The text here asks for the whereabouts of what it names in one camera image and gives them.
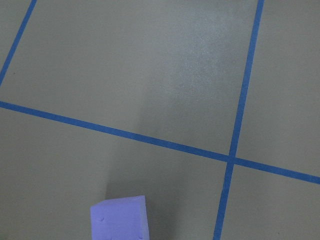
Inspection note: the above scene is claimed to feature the purple foam block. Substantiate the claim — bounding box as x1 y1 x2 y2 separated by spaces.
90 195 150 240

